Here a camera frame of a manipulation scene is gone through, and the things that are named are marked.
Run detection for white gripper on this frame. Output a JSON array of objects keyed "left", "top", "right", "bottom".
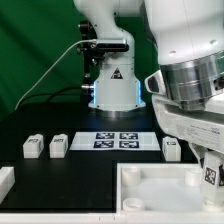
[{"left": 152, "top": 94, "right": 224, "bottom": 186}]

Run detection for white square tabletop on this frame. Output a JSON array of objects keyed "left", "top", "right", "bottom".
[{"left": 115, "top": 162, "right": 224, "bottom": 224}]

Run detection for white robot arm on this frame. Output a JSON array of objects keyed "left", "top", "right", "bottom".
[{"left": 73, "top": 0, "right": 224, "bottom": 156}]

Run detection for white sheet with tags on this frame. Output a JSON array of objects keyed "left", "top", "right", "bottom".
[{"left": 70, "top": 132, "right": 160, "bottom": 151}]

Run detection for white obstacle bar left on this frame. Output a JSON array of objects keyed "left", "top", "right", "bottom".
[{"left": 0, "top": 167, "right": 15, "bottom": 204}]

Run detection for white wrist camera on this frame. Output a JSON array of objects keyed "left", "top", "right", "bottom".
[{"left": 144, "top": 70, "right": 166, "bottom": 96}]

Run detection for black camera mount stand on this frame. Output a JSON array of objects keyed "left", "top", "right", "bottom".
[{"left": 77, "top": 20, "right": 129, "bottom": 92}]

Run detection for black cable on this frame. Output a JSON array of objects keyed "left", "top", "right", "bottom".
[{"left": 15, "top": 85, "right": 88, "bottom": 111}]

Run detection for grey cable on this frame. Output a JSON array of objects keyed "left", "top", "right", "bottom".
[{"left": 14, "top": 39, "right": 98, "bottom": 110}]

